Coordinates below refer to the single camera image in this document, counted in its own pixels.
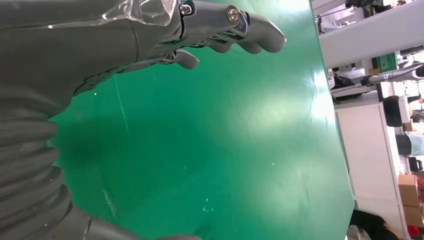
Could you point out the green table mat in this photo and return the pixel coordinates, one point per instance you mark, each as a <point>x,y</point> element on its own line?
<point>215,132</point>

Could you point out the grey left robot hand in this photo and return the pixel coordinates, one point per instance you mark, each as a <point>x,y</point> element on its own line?
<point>82,46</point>

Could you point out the brown cardboard box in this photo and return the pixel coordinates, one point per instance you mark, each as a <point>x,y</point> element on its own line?
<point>408,190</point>
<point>414,216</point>

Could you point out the black seat back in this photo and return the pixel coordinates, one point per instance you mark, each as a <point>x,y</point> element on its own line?
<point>392,111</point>

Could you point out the black mug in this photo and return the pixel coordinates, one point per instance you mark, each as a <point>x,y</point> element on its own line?
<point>414,164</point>

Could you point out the clear plastic hand cover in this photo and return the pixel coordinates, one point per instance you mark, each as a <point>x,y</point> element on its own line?
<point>142,11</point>

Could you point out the person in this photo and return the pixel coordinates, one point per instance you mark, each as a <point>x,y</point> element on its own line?
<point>374,225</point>

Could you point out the white cabinet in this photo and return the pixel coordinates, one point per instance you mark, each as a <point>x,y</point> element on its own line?
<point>364,159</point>

